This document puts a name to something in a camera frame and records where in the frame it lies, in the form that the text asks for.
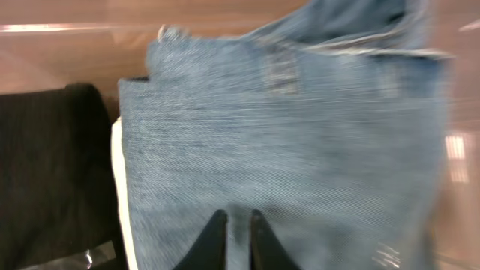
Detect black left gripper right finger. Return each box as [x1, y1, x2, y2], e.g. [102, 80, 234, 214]
[250, 209, 300, 270]

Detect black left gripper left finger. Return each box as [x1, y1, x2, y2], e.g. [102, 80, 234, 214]
[173, 210, 227, 270]

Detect blue denim jeans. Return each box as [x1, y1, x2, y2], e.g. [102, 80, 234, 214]
[118, 0, 446, 269]

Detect clear plastic storage bin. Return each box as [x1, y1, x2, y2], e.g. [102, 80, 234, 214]
[1, 0, 479, 269]

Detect cream cloth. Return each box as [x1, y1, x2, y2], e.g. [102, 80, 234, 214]
[110, 117, 138, 270]

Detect black garment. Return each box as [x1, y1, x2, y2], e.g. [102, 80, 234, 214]
[1, 83, 125, 269]

